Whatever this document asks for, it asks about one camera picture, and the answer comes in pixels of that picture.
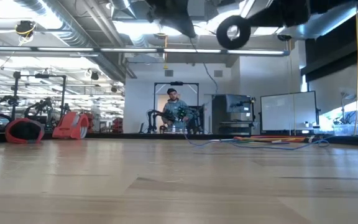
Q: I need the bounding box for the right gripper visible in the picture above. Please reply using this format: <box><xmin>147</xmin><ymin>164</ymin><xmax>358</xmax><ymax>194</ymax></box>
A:
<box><xmin>247</xmin><ymin>0</ymin><xmax>311</xmax><ymax>29</ymax></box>

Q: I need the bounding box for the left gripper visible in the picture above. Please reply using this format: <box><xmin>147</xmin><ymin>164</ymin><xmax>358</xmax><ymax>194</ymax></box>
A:
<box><xmin>146</xmin><ymin>0</ymin><xmax>198</xmax><ymax>39</ymax></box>

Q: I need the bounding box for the long ceiling light bar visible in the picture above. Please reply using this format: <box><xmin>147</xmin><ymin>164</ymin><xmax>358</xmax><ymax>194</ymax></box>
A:
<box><xmin>0</xmin><ymin>45</ymin><xmax>291</xmax><ymax>57</ymax></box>

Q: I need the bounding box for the whiteboard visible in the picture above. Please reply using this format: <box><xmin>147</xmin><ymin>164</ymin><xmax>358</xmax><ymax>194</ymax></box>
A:
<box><xmin>259</xmin><ymin>90</ymin><xmax>320</xmax><ymax>133</ymax></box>

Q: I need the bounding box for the person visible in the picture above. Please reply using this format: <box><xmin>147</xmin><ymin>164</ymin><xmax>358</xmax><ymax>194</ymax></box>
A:
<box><xmin>161</xmin><ymin>88</ymin><xmax>195</xmax><ymax>134</ymax></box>

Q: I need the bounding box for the black equipment cabinet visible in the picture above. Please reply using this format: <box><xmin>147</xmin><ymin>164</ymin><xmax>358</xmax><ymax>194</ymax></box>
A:
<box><xmin>210</xmin><ymin>93</ymin><xmax>257</xmax><ymax>135</ymax></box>

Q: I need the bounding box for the red workshop equipment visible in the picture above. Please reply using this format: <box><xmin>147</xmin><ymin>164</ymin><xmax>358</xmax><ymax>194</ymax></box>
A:
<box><xmin>111</xmin><ymin>117</ymin><xmax>124</xmax><ymax>134</ymax></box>

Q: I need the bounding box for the clear plastic bin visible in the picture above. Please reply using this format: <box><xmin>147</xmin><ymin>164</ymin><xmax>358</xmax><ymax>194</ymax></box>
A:
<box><xmin>333</xmin><ymin>123</ymin><xmax>358</xmax><ymax>136</ymax></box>

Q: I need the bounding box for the red tape dispenser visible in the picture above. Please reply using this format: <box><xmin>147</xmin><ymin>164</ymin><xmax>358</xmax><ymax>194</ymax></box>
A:
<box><xmin>52</xmin><ymin>111</ymin><xmax>90</xmax><ymax>140</ymax></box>

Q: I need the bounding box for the grey tube with red rim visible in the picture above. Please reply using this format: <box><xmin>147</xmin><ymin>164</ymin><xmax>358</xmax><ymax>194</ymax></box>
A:
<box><xmin>4</xmin><ymin>117</ymin><xmax>45</xmax><ymax>145</ymax></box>

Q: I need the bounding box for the yellow hanging cord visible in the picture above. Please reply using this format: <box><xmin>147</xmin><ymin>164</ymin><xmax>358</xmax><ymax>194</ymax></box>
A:
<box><xmin>354</xmin><ymin>9</ymin><xmax>358</xmax><ymax>135</ymax></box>
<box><xmin>163</xmin><ymin>34</ymin><xmax>169</xmax><ymax>70</ymax></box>

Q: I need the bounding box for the silver ventilation duct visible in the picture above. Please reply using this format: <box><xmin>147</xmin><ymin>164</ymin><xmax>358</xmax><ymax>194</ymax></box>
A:
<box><xmin>12</xmin><ymin>0</ymin><xmax>138</xmax><ymax>82</ymax></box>

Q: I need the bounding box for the black white-banded wire connector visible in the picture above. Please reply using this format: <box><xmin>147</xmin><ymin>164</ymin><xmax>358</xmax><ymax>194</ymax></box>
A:
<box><xmin>303</xmin><ymin>135</ymin><xmax>322</xmax><ymax>144</ymax></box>

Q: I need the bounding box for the black aluminium table frame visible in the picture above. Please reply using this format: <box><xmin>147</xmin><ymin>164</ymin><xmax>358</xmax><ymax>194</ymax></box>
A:
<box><xmin>0</xmin><ymin>130</ymin><xmax>358</xmax><ymax>144</ymax></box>

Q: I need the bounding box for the black yellow ceiling cable reel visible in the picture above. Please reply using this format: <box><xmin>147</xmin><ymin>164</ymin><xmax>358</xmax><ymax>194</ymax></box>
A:
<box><xmin>14</xmin><ymin>20</ymin><xmax>37</xmax><ymax>40</ymax></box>

